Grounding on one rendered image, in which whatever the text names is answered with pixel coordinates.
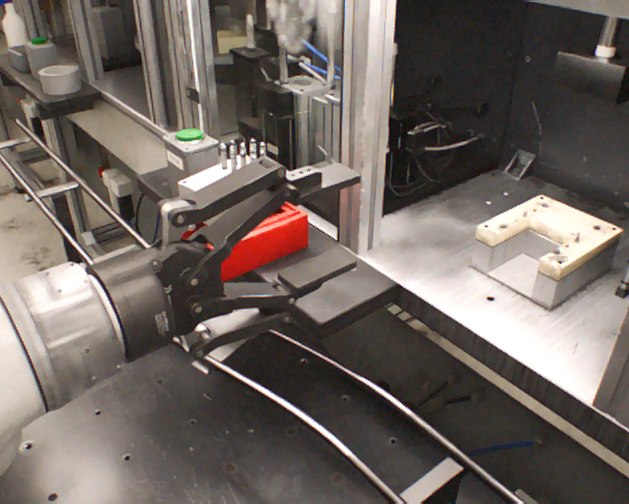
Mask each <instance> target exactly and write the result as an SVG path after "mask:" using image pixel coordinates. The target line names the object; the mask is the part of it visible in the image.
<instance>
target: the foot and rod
mask: <svg viewBox="0 0 629 504"><path fill-rule="evenodd" d="M622 21H623V19H621V18H615V17H610V16H607V15H605V19H604V23H603V27H602V31H601V35H600V39H599V43H598V46H596V45H591V44H583V45H579V46H576V47H572V48H569V49H565V50H562V51H559V52H558V57H557V61H556V66H555V71H554V76H553V81H552V85H551V88H554V89H558V90H561V91H565V92H569V93H572V94H577V95H580V96H582V97H584V98H587V99H591V100H595V101H598V102H602V103H605V104H609V105H612V106H617V105H619V104H622V103H624V102H627V101H629V54H628V53H624V52H622V51H619V50H615V48H616V44H617V40H618V36H619V33H620V29H621V25H622Z"/></svg>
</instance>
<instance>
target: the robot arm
mask: <svg viewBox="0 0 629 504"><path fill-rule="evenodd" d="M358 183H360V173H358V172H356V171H354V170H352V169H350V168H348V167H346V166H344V165H342V164H340V163H336V164H333V165H331V166H328V167H325V168H322V169H319V170H318V169H316V168H314V167H311V166H305V167H302V168H299V169H298V170H297V169H296V170H293V171H290V172H286V168H285V167H284V166H282V165H280V164H279V163H277V162H275V161H273V160H272V159H270V158H268V157H266V156H264V157H260V158H258V159H256V160H254V161H252V162H250V163H248V164H246V165H244V166H242V167H241V168H239V169H236V170H234V171H232V172H230V174H228V175H226V176H224V177H222V178H220V179H218V180H216V181H214V182H211V183H209V184H207V185H205V186H203V187H201V188H199V189H197V190H196V191H194V192H192V193H190V194H188V195H186V196H183V197H178V198H171V199H164V200H162V201H160V202H159V203H158V205H157V211H158V212H159V213H160V214H161V215H162V216H163V236H162V237H160V238H159V239H158V240H157V241H155V242H154V243H153V244H151V245H150V246H149V247H147V248H144V250H138V251H130V252H126V253H123V254H120V255H117V256H114V257H111V258H109V259H106V260H103V261H100V262H97V263H95V264H92V265H89V266H87V267H86V269H85V270H84V269H83V268H81V267H80V266H79V265H77V264H76V263H73V262H69V263H65V264H62V265H59V266H56V267H53V268H50V269H47V270H44V271H42V272H39V273H36V274H33V275H30V276H26V277H23V278H21V279H18V280H15V281H12V282H11V281H8V282H5V284H2V285H1V286H0V475H1V474H2V473H3V472H4V471H5V470H6V469H7V467H8V466H9V464H10V463H11V461H12V460H13V458H14V456H15V454H16V452H17V450H18V447H19V444H20V441H21V437H22V430H23V428H24V427H26V426H27V424H28V423H30V422H31V421H33V420H35V419H37V418H38V417H40V416H42V415H44V414H47V413H48V412H50V411H52V410H58V409H60V408H62V407H64V405H65V404H67V403H69V402H71V401H73V400H76V399H78V398H80V397H82V396H84V395H86V394H88V393H90V392H92V391H95V390H97V389H99V388H101V387H103V386H106V385H108V384H110V383H112V382H115V381H117V380H118V379H119V378H121V376H122V374H123V371H124V362H125V363H128V364H130V362H133V361H135V360H137V359H139V358H141V357H143V356H145V355H149V354H151V353H153V352H155V351H157V350H159V349H162V348H164V347H166V346H168V345H169V344H170V343H171V342H172V340H173V338H174V336H180V337H179V340H178V342H179V344H180V345H182V346H183V347H184V348H185V349H186V350H187V351H188V352H189V353H190V356H191V357H192V358H193V359H194V360H200V359H202V358H203V357H205V356H206V355H208V354H209V352H212V351H213V350H215V349H217V348H218V347H220V346H223V345H226V344H229V343H232V342H235V341H239V340H243V339H246V338H249V337H252V336H255V335H258V334H261V333H265V332H268V331H270V330H274V329H277V328H280V327H283V326H286V325H287V324H290V321H291V320H292V315H291V314H290V310H291V307H292V306H293V305H295V303H296V302H297V300H298V299H300V298H302V296H304V295H306V294H308V293H310V292H312V291H316V290H318V289H319V288H320V287H321V286H322V283H324V282H327V281H329V280H331V279H333V278H335V277H338V276H340V275H342V274H344V273H347V271H349V270H351V269H353V268H355V267H357V260H356V259H354V258H353V257H351V256H350V255H348V254H347V253H345V252H344V251H342V250H341V249H339V247H334V249H332V250H330V251H327V252H325V253H323V254H320V255H318V256H316V257H314V258H310V259H308V260H306V261H304V262H301V263H299V264H297V265H294V266H292V267H289V268H287V269H284V270H282V271H280V272H278V280H279V281H280V282H281V283H282V284H281V283H279V282H278V281H277V280H275V279H273V280H274V281H275V282H273V281H272V283H223V282H222V279H221V272H222V263H223V262H224V261H225V260H226V259H227V258H228V257H230V255H231V254H232V249H233V247H234V246H235V245H236V244H237V243H238V242H239V241H241V240H243V239H244V238H245V237H246V236H247V235H248V234H250V233H251V232H252V231H253V230H254V229H255V228H257V227H258V226H259V225H260V223H261V222H262V221H263V220H266V219H267V218H268V217H269V216H270V215H271V214H273V213H274V212H275V211H276V210H277V209H278V208H280V207H281V206H282V205H283V204H284V203H285V202H287V203H290V204H292V205H293V206H295V207H297V206H300V205H303V204H305V203H308V202H310V201H314V199H317V198H319V197H322V196H325V195H327V194H330V193H333V192H335V191H339V190H342V189H344V188H347V187H350V186H352V185H355V184H358ZM228 209H229V210H228ZM226 210H227V211H226ZM224 211H226V212H225V213H224V214H223V215H221V216H220V217H219V218H218V219H217V220H216V221H213V222H212V224H211V225H210V226H204V227H202V228H200V229H199V230H198V231H196V232H195V233H194V234H193V235H192V236H190V237H189V238H188V239H184V238H181V235H182V234H183V233H184V232H187V231H194V230H195V228H196V226H195V225H197V224H201V222H203V221H206V220H208V219H210V218H212V217H215V216H217V215H219V214H221V213H222V212H224ZM205 244H210V245H211V246H212V247H215V249H213V250H212V251H211V250H210V249H209V247H208V246H206V245H205ZM234 309H244V310H241V311H236V312H233V313H231V312H232V311H233V310H234ZM218 313H229V314H226V315H223V316H219V317H216V318H213V319H209V320H205V321H203V322H201V321H202V320H203V319H204V318H205V316H206V315H207V314H218ZM269 315H271V316H269ZM200 322H201V323H200Z"/></svg>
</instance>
